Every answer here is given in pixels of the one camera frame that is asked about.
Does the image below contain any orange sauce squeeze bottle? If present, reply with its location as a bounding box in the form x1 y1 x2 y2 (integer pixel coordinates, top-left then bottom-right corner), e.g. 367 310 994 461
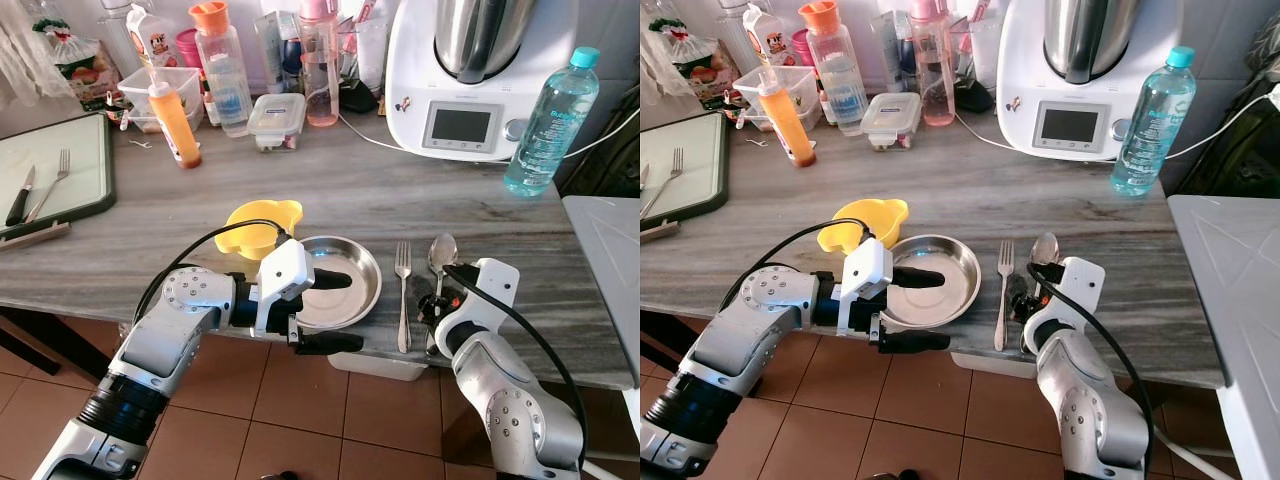
756 69 818 169
147 71 203 170

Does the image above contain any clear bottle orange cap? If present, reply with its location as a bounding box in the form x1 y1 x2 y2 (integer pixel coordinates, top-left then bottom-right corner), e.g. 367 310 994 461
187 0 254 139
797 0 870 139

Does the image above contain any small black object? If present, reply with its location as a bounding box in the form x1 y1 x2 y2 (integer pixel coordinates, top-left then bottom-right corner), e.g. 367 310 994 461
954 77 997 114
339 79 382 115

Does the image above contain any small lidded plastic container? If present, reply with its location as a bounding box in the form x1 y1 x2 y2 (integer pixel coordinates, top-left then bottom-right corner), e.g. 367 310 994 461
859 91 924 154
245 92 308 154

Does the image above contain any white plastic bin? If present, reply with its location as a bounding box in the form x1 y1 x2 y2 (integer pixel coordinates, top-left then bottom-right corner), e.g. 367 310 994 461
327 349 430 384
949 350 1042 380

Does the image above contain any white kitchen cooking machine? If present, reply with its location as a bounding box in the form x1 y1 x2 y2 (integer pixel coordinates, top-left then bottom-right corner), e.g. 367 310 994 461
384 0 582 164
994 0 1192 162

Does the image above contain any round steel plate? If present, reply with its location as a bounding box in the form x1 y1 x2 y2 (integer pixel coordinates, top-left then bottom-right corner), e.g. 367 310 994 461
879 233 984 332
289 235 384 332

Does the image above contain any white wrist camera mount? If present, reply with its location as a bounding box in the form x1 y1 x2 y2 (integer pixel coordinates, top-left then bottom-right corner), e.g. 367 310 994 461
837 237 895 337
434 257 522 348
254 237 317 337
1024 256 1107 352

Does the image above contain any steel spoon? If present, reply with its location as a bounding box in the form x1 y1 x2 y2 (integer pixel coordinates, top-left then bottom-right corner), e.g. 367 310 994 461
1019 231 1062 357
426 232 460 357

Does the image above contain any clear open plastic tub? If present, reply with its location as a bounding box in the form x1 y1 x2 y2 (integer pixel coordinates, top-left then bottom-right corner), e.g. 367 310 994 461
732 65 822 132
117 66 207 134

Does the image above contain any yellow plastic bowl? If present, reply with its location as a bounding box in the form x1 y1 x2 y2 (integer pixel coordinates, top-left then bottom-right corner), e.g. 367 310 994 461
225 198 305 262
816 197 911 257

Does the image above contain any red printed food bag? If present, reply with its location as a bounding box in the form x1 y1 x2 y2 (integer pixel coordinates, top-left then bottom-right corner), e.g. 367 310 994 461
34 19 127 112
654 17 742 112

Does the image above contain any white plastic folding table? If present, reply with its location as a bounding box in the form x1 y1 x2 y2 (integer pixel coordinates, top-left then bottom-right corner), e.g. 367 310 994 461
559 195 641 403
1167 194 1280 480

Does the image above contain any green-rimmed cutting board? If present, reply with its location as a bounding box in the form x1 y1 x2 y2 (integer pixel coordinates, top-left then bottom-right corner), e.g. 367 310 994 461
640 111 732 230
0 111 118 242

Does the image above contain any steel fork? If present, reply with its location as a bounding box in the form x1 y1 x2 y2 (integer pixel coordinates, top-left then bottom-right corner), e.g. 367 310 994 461
393 240 414 355
640 147 687 220
991 239 1017 354
24 149 72 224

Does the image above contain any pink cup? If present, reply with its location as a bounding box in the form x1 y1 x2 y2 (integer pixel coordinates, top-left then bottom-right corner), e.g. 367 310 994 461
174 27 207 72
789 27 820 70

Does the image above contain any white power cable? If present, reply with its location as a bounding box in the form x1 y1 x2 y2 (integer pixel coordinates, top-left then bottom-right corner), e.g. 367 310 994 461
949 90 1280 162
334 104 641 162

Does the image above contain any dark wooden marble-top table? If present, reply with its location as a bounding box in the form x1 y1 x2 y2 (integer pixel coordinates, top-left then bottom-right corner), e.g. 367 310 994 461
0 100 641 391
640 100 1227 391

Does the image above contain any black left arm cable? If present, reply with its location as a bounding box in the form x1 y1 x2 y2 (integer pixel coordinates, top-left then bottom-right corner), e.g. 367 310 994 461
132 220 293 323
722 218 876 323

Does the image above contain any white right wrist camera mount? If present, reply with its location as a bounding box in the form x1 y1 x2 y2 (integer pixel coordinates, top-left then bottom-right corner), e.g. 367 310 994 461
1024 256 1107 352
434 257 522 348

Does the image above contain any blue plastic water bottle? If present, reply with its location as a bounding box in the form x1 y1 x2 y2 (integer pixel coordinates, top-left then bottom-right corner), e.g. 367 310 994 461
502 46 602 198
1109 45 1198 198

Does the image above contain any clear plastic bag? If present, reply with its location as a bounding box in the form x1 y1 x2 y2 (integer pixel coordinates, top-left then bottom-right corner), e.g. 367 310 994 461
0 0 72 107
640 0 691 101

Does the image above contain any pink drinking bottle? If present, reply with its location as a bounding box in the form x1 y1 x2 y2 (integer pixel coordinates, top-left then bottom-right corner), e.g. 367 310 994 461
907 0 957 129
297 0 342 129

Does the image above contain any black bulky item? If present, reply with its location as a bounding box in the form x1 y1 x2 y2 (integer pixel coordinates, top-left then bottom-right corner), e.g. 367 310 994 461
1174 74 1280 199
554 84 641 200

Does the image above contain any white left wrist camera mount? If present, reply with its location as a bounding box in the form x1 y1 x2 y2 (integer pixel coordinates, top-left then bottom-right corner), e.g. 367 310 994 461
837 237 895 337
254 237 317 337

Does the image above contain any black-handled knife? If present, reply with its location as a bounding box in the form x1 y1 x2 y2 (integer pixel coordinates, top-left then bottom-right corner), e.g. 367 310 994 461
4 165 37 228

